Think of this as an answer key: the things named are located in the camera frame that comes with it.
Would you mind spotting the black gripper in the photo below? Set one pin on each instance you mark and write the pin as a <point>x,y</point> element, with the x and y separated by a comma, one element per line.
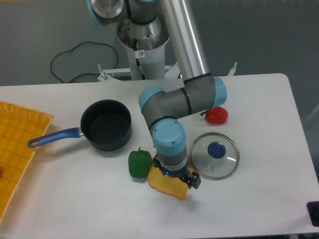
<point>192,179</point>

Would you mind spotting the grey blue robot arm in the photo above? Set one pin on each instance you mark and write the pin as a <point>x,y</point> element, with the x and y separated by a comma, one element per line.
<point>201,91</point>

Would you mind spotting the green bell pepper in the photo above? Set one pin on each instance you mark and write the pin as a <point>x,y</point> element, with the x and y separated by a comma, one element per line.
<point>139,163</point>

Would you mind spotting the glass pot lid blue knob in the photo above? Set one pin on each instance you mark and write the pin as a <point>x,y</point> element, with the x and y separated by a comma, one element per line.
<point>214,156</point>

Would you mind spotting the red bell pepper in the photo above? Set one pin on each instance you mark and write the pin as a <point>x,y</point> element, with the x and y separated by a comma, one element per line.
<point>216,115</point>

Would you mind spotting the black device at table edge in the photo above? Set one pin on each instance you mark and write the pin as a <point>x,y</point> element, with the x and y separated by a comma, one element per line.
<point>313,209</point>

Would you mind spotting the yellow woven tray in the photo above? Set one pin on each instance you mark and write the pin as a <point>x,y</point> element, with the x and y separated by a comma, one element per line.
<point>18,125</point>

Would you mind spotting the black saucepan blue handle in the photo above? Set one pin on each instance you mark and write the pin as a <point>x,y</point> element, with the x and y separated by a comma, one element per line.
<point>107,124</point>

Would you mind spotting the white metal mounting bracket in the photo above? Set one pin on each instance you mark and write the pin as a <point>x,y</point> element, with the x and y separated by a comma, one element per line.
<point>124,74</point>

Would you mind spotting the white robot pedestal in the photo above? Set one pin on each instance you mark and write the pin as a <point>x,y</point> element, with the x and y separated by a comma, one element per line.
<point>145,46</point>

